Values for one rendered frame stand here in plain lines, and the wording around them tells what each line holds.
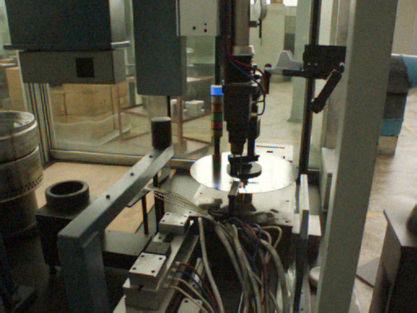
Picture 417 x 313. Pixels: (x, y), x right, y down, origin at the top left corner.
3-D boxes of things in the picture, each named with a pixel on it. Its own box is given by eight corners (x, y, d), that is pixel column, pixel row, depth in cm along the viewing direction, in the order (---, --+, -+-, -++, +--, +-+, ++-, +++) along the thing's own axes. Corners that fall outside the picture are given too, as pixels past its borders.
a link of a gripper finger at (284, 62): (265, 50, 91) (302, 50, 89) (264, 73, 93) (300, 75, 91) (264, 50, 88) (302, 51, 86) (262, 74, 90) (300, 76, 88)
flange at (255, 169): (232, 178, 106) (232, 169, 105) (221, 165, 116) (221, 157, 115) (267, 174, 109) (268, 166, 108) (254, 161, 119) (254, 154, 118)
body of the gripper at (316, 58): (305, 43, 92) (354, 46, 88) (303, 77, 95) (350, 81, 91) (301, 44, 85) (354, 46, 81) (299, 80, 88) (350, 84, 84)
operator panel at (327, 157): (318, 180, 155) (322, 147, 150) (344, 182, 153) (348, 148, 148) (322, 211, 129) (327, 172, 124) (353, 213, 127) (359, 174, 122)
